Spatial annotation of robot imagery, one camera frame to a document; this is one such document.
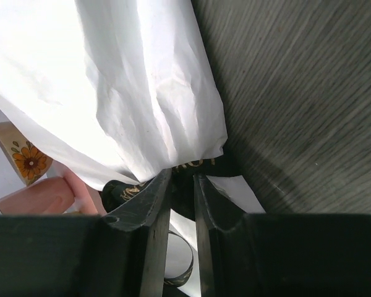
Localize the black ribbon gold lettering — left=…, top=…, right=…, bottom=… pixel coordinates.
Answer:
left=100, top=155, right=240, bottom=291

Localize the white wrapping paper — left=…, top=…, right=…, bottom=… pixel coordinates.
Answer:
left=0, top=1, right=263, bottom=296

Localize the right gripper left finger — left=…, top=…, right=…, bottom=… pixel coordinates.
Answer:
left=0, top=170, right=171, bottom=296

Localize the pink three-tier wooden shelf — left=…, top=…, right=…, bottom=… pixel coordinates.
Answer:
left=0, top=121, right=107, bottom=215

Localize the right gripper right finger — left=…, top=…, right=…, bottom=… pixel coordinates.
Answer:
left=194, top=174, right=371, bottom=296

